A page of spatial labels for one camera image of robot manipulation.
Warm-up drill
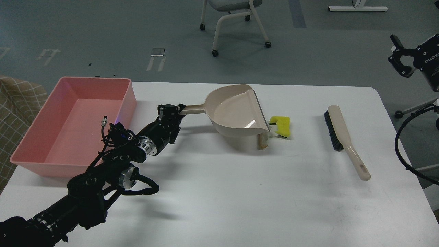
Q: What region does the beige hand brush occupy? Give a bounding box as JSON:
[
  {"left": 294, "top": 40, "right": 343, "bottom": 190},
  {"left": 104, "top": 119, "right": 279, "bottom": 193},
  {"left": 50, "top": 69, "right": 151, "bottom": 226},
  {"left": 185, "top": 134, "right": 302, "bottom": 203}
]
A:
[{"left": 323, "top": 105, "right": 371, "bottom": 181}]

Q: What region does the checkered beige fabric seat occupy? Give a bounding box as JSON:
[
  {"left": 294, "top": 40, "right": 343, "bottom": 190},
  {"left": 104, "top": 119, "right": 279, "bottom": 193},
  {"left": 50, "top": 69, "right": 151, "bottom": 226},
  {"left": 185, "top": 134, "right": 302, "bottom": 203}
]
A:
[{"left": 0, "top": 75, "right": 48, "bottom": 192}]

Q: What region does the white desk leg base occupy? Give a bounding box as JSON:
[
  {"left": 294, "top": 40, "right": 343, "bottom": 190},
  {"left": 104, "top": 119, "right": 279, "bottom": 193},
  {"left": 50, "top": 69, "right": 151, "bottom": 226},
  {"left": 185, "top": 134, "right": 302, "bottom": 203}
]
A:
[{"left": 328, "top": 0, "right": 388, "bottom": 12}]

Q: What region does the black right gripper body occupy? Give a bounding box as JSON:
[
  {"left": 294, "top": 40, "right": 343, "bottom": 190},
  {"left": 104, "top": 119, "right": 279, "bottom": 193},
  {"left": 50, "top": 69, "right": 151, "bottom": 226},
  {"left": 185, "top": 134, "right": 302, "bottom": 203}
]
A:
[{"left": 413, "top": 34, "right": 439, "bottom": 92}]

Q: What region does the beige plastic dustpan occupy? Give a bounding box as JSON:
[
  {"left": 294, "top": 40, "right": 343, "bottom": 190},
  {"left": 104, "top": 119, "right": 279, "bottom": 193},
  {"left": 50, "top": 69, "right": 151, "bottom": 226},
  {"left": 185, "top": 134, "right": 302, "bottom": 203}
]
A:
[{"left": 182, "top": 84, "right": 269, "bottom": 137}]

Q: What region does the pink plastic bin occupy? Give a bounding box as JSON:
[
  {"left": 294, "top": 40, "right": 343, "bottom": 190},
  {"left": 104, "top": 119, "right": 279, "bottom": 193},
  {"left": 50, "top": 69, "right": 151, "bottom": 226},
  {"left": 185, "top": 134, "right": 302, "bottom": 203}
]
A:
[{"left": 10, "top": 77, "right": 137, "bottom": 178}]

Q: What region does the white wheeled chair base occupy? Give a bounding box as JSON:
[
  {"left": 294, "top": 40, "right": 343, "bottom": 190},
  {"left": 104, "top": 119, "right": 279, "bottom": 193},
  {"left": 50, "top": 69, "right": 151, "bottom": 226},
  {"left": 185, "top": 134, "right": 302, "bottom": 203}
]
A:
[{"left": 394, "top": 98, "right": 439, "bottom": 172}]

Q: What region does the yellow sponge piece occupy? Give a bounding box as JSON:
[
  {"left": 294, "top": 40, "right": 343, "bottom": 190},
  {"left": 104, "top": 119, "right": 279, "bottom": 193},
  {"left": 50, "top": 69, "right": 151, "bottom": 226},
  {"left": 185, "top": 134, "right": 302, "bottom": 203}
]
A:
[{"left": 269, "top": 116, "right": 291, "bottom": 138}]

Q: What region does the white office chair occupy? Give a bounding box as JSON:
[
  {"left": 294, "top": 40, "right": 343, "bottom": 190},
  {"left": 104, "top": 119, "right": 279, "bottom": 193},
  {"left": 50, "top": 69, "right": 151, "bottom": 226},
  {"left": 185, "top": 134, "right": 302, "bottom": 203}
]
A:
[{"left": 200, "top": 0, "right": 271, "bottom": 57}]

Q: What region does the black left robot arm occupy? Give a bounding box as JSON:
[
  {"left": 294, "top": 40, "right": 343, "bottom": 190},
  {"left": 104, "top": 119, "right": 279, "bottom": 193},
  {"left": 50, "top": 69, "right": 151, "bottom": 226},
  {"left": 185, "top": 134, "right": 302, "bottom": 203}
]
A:
[{"left": 1, "top": 104, "right": 186, "bottom": 247}]

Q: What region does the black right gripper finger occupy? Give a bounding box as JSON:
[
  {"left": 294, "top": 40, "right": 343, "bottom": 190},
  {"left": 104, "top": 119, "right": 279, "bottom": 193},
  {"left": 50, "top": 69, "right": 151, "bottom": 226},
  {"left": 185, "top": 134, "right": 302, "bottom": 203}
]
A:
[{"left": 388, "top": 34, "right": 417, "bottom": 77}]

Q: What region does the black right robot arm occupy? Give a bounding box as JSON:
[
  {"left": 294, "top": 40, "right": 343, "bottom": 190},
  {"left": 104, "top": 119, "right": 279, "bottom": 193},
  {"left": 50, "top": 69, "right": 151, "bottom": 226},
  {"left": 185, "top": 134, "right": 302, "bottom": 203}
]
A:
[{"left": 388, "top": 34, "right": 439, "bottom": 189}]

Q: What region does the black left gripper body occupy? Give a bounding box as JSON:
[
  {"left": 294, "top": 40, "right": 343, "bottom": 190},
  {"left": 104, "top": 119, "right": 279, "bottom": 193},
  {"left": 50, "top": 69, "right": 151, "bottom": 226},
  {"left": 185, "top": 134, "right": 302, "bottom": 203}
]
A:
[{"left": 137, "top": 115, "right": 184, "bottom": 156}]

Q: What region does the white bread slice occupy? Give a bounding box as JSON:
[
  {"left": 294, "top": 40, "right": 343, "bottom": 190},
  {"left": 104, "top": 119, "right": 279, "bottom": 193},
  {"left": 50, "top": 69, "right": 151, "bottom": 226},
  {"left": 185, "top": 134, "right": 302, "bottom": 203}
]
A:
[{"left": 257, "top": 132, "right": 269, "bottom": 150}]

